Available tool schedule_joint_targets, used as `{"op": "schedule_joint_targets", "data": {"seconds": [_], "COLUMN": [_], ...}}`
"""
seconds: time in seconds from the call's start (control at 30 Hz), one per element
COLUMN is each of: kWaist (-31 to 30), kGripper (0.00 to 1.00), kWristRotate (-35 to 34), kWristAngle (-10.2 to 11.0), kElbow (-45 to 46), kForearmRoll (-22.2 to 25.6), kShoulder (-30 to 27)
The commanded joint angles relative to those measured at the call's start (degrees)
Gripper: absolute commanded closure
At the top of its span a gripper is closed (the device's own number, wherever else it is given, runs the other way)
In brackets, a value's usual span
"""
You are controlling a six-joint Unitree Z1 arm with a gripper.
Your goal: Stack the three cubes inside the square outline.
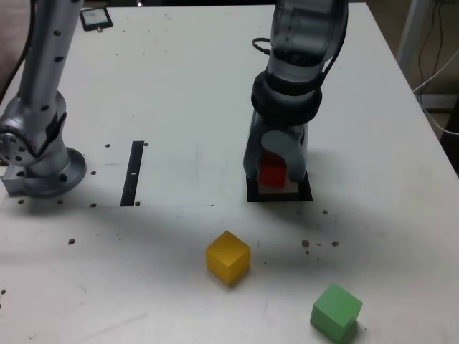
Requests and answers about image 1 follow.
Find yellow cube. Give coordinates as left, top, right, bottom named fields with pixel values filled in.
left=205, top=230, right=251, bottom=287

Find black tape strip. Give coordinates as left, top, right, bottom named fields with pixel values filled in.
left=120, top=140, right=145, bottom=208

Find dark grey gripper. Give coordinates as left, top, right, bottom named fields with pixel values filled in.
left=242, top=111, right=310, bottom=184

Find white metal post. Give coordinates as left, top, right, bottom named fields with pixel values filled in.
left=395, top=0, right=427, bottom=78

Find black tape square outline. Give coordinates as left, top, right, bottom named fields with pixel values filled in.
left=245, top=171, right=313, bottom=204

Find green cube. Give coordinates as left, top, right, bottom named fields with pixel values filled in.
left=309, top=282, right=364, bottom=343

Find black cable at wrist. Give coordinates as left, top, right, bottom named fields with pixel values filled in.
left=252, top=37, right=347, bottom=90

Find red cube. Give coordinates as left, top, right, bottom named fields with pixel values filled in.
left=258, top=150, right=288, bottom=188

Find white cable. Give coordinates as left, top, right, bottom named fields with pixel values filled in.
left=412, top=48, right=459, bottom=136

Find black phone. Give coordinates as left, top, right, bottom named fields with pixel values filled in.
left=79, top=6, right=114, bottom=32

